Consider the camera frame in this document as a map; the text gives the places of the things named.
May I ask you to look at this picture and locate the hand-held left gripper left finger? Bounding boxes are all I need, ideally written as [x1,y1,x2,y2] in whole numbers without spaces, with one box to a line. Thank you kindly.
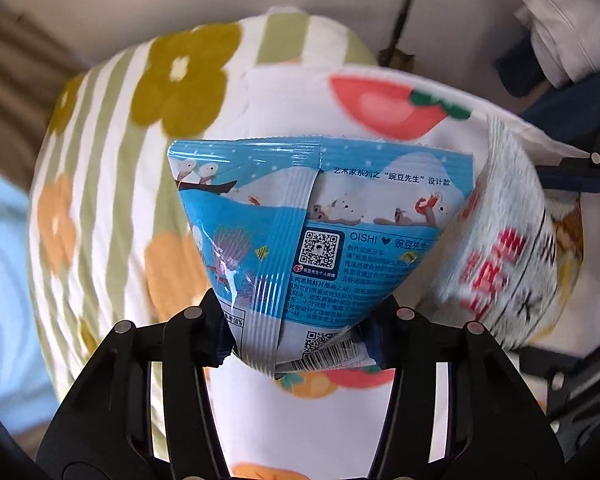
[35,287,238,480]

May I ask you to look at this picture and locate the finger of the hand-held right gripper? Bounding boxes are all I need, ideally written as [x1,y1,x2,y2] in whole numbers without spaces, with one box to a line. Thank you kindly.
[534,120,600,195]
[517,342,597,378]

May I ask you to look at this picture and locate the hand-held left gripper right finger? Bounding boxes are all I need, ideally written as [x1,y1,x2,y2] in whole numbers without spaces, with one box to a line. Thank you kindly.
[352,294,566,480]

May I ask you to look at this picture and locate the white snack packet red print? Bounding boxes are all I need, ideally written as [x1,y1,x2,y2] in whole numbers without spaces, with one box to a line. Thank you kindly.
[417,112,562,352]

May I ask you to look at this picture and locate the blue cartoon-print snack packet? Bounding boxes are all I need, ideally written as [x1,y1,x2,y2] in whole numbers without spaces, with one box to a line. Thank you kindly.
[167,135,476,380]

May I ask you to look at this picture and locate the dark blue cloth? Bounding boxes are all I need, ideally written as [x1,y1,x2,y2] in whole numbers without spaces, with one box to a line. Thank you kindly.
[494,40,600,138]

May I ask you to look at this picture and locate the white fruit-print sheet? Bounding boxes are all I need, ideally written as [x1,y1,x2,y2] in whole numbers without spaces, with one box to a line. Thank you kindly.
[200,62,600,480]

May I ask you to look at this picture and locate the white folded clothes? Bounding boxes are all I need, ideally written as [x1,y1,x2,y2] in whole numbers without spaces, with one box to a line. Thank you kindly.
[512,0,600,90]

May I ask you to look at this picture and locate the floral striped blanket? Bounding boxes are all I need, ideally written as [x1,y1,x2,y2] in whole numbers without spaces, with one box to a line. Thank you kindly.
[27,7,381,413]

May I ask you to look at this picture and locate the blue curtain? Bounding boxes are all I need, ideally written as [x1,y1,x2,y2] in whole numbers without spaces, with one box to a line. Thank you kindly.
[0,162,57,413]

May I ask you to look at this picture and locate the dark stand pole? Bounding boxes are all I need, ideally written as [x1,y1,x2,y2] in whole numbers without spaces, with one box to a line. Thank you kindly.
[377,0,429,70]

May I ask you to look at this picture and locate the brown curtain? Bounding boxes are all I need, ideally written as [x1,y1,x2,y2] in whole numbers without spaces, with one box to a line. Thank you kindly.
[0,10,83,107]

